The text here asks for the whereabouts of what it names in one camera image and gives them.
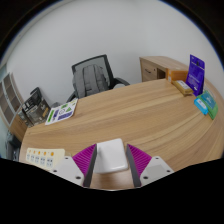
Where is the black mesh office chair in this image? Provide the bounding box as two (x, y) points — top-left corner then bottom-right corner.
(66, 54), (131, 103)

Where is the orange-brown box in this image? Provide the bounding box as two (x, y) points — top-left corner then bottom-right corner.
(166, 68), (189, 84)

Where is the black padded chair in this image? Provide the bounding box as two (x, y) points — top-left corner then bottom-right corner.
(4, 129), (23, 162)

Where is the white charger block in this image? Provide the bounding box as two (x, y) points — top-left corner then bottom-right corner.
(94, 138), (130, 175)

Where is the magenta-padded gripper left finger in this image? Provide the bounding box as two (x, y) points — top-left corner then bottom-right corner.
(49, 143), (98, 188)

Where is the tan flat box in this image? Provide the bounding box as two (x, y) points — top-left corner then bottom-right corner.
(171, 79), (194, 96)

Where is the grey backpack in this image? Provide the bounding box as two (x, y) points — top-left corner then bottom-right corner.
(72, 64), (111, 99)

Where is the white printed sticker sheet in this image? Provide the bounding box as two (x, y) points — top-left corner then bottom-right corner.
(44, 97), (80, 127)

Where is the small dark printed box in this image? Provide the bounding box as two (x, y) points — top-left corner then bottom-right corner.
(21, 87), (43, 113)

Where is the cream power strip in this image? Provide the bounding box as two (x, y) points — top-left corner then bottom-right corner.
(25, 147), (66, 171)

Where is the purple standing pouch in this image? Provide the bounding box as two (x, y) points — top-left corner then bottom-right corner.
(185, 54), (206, 97)

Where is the blue pack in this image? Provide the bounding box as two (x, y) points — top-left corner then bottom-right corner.
(193, 96), (210, 116)

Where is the wooden cabinet with glass doors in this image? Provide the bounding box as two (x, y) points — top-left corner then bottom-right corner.
(0, 72), (28, 142)

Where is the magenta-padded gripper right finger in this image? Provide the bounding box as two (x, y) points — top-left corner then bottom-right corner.
(125, 143), (175, 188)

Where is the wooden side desk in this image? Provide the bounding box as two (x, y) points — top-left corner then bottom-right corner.
(139, 55), (190, 83)

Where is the green pack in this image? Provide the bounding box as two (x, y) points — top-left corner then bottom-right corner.
(199, 90), (220, 121)

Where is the brown tall cardboard box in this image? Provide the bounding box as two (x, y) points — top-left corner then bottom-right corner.
(16, 108), (34, 128)

